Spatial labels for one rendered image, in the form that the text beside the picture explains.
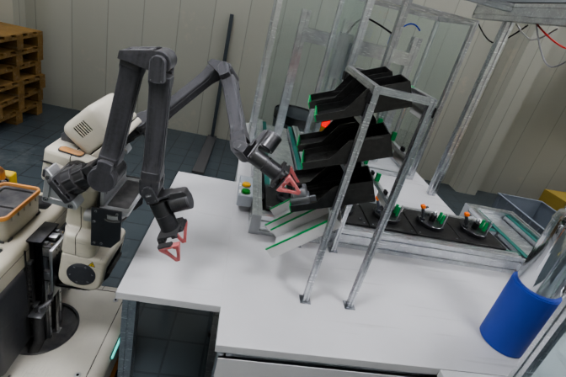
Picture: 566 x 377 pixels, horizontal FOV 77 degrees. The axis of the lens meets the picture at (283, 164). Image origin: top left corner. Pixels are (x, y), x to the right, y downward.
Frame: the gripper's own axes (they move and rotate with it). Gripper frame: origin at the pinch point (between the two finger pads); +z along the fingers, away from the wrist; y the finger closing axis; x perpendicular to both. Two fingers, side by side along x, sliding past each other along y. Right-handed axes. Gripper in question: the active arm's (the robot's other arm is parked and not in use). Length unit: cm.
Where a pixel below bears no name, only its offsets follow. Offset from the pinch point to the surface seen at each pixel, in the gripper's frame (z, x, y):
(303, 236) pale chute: 11.4, 10.6, -4.9
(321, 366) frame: 38, 33, -28
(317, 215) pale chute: 14.5, 7.3, 7.6
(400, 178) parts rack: 20.0, -25.7, -5.1
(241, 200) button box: -5, 39, 39
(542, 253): 74, -36, -4
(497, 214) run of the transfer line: 133, -27, 97
